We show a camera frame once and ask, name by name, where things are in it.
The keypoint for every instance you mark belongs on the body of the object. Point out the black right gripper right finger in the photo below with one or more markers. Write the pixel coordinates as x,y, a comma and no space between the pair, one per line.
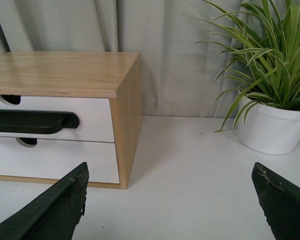
280,202

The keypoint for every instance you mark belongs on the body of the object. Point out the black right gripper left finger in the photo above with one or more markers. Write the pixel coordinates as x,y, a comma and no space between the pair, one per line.
54,214

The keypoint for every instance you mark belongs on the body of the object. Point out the white drawer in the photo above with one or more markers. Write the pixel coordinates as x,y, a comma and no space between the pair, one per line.
94,115
53,159

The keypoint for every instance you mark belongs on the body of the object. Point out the black drawer handle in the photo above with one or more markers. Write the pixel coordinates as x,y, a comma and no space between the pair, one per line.
37,121

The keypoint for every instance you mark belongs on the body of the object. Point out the wooden drawer cabinet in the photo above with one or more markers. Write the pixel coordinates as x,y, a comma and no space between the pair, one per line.
105,75

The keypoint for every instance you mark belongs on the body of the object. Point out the white plant pot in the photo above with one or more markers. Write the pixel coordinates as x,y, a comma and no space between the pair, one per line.
267,129

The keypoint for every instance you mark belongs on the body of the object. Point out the grey curtain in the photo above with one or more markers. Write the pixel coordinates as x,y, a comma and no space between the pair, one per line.
181,52

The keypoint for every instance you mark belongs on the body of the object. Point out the green spider plant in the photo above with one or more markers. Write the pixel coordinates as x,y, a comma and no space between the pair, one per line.
269,47

